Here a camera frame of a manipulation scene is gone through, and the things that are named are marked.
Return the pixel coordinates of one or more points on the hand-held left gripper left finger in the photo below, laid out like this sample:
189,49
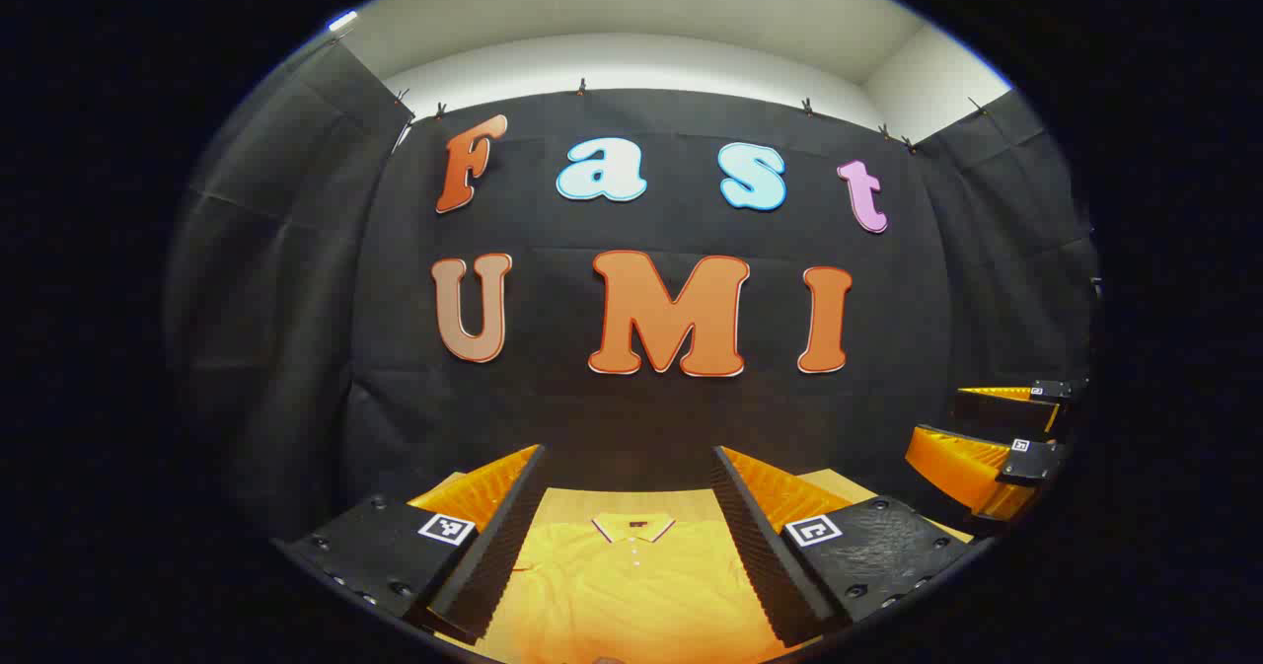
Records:
503,536

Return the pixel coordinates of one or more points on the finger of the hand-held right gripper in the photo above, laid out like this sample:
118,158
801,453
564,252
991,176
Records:
1006,409
962,467

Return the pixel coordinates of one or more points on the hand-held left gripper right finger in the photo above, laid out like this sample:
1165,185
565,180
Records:
755,546

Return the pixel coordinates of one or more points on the orange T-shirt with striped collar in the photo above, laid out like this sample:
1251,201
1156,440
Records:
631,595

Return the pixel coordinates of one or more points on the black backdrop cloth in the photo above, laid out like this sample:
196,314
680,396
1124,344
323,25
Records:
592,417

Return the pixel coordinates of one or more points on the ceiling light strip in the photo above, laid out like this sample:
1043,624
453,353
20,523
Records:
342,21

